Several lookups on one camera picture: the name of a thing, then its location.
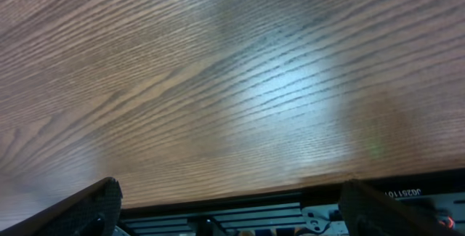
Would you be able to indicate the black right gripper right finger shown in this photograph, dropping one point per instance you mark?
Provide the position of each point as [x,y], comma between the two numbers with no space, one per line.
[367,212]

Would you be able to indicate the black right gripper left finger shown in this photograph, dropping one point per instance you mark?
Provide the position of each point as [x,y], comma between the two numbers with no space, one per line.
[94,211]

